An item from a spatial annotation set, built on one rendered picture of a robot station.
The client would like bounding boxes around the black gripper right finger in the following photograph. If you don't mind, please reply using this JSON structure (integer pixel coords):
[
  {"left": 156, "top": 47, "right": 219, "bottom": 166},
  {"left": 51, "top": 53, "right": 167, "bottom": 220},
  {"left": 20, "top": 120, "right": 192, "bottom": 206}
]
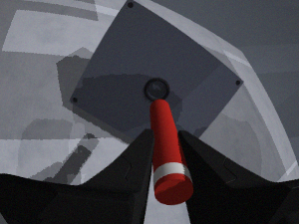
[{"left": 177, "top": 130, "right": 299, "bottom": 224}]

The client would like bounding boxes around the dark red peg with grey band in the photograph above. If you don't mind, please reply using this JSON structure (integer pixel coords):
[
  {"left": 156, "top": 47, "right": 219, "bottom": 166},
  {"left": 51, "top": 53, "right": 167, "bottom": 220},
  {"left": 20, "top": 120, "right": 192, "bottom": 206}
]
[{"left": 150, "top": 100, "right": 193, "bottom": 205}]

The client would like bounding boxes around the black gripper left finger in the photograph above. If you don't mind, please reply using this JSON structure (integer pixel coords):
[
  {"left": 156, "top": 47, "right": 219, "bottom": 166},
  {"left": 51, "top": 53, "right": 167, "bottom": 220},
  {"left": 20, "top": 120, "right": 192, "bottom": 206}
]
[{"left": 0, "top": 128, "right": 153, "bottom": 224}]

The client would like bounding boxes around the dark grey square panel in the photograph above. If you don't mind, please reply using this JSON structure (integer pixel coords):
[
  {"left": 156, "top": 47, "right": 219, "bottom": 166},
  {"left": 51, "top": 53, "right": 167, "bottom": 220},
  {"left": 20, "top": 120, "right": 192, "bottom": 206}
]
[{"left": 69, "top": 0, "right": 243, "bottom": 139}]

